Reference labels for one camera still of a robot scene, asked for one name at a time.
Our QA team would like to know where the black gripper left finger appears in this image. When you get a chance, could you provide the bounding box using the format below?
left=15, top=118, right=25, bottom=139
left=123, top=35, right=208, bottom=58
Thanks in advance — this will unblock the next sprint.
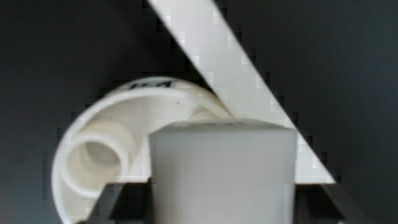
left=86, top=183, right=153, bottom=224

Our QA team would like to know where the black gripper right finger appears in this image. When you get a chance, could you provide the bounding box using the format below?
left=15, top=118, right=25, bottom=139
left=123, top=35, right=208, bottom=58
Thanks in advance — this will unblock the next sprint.
left=294, top=184, right=352, bottom=224

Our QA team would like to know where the white round stool seat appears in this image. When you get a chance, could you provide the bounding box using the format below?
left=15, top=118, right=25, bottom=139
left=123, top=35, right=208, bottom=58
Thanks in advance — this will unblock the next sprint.
left=52, top=77, right=230, bottom=224

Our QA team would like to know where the white stool leg with tag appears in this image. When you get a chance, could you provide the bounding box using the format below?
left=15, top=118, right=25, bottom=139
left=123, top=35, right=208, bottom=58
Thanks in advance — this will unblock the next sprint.
left=150, top=120, right=297, bottom=224

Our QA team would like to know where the white right fence rail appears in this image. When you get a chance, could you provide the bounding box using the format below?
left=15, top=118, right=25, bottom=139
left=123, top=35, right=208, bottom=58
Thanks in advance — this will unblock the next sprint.
left=144, top=0, right=338, bottom=185

